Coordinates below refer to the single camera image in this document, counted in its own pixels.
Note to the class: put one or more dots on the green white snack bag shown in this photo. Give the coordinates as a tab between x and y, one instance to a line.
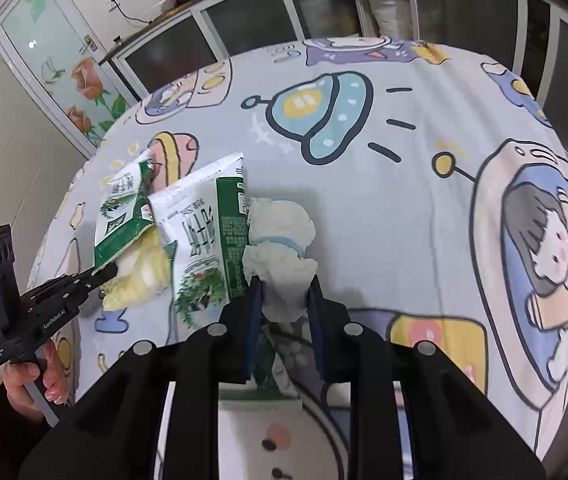
124	213

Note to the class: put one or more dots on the white sack under counter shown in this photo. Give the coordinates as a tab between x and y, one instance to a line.
383	5

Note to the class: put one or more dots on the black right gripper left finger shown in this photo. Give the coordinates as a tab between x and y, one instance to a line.
163	399

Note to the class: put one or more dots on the cartoon print tablecloth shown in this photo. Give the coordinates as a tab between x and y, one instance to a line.
437	186

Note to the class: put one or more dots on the green white milk carton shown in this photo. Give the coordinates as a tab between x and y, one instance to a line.
202	224

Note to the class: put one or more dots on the black left sleeve forearm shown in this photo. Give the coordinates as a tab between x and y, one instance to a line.
18	437

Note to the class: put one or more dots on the glass door with flowers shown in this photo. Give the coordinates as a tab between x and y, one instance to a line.
55	56

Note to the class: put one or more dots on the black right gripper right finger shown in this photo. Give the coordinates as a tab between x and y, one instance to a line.
455	432

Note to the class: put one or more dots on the fingers of the black left gripper view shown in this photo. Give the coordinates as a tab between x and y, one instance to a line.
86	281

